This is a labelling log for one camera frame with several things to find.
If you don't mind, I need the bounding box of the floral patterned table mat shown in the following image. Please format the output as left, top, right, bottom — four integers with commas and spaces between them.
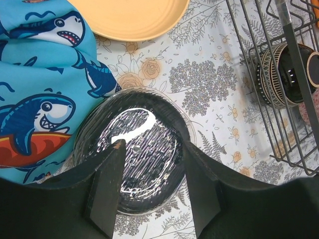
49, 0, 319, 239

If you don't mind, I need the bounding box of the pink patterned bowl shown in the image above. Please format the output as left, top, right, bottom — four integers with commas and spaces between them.
299, 89, 319, 125

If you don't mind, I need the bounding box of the yellow round plate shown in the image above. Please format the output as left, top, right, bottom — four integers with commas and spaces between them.
70, 0, 189, 41

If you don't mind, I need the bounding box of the dark brown patterned bowl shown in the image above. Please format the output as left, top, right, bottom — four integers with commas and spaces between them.
256, 43, 319, 109

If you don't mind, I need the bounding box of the black wire dish rack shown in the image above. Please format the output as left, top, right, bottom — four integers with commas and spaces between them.
227, 0, 319, 180

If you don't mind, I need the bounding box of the blue shark print cloth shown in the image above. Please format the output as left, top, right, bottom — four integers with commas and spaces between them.
0, 0, 121, 184

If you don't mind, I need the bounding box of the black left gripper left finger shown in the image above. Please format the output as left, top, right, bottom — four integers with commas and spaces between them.
0, 139, 126, 239

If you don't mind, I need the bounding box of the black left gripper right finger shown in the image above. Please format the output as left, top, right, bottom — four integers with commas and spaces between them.
183, 141, 319, 239

